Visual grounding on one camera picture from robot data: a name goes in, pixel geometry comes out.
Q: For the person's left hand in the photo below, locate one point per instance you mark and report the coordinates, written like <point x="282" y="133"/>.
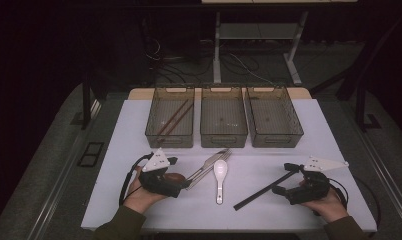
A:
<point x="139" y="200"/>

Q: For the metal table knife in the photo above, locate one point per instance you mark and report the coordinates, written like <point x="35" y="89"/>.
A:
<point x="210" y="162"/>

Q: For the white ceramic spoon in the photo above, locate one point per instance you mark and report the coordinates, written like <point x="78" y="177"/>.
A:
<point x="220" y="168"/>

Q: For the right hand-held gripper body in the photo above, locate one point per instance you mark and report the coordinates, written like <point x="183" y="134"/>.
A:
<point x="312" y="191"/>

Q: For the brown wooden chopstick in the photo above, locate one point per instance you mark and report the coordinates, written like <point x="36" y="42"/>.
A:
<point x="173" y="116"/>
<point x="179" y="120"/>

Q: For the person's right hand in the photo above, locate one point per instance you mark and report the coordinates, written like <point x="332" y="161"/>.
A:
<point x="332" y="209"/>

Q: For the black floor socket frame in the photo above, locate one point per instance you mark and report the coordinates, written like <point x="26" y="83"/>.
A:
<point x="90" y="163"/>

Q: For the black metal stand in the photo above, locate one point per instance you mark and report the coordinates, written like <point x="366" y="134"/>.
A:
<point x="361" y="106"/>
<point x="86" y="106"/>

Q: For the smoky clear plastic bin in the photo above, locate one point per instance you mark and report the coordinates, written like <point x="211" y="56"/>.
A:
<point x="275" y="141"/>
<point x="224" y="141"/>
<point x="170" y="141"/>

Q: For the white metal desk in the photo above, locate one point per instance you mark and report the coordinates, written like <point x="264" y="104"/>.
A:
<point x="216" y="50"/>

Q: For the metal floor rail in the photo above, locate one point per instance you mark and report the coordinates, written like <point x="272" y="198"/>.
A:
<point x="52" y="203"/>
<point x="393" y="186"/>

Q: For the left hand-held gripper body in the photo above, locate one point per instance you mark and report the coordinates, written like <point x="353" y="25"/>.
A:
<point x="157" y="161"/>

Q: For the brown wooden spoon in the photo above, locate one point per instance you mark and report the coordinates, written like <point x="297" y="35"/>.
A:
<point x="176" y="176"/>

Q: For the black chopstick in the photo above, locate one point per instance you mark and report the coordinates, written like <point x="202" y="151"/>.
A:
<point x="259" y="194"/>
<point x="262" y="190"/>

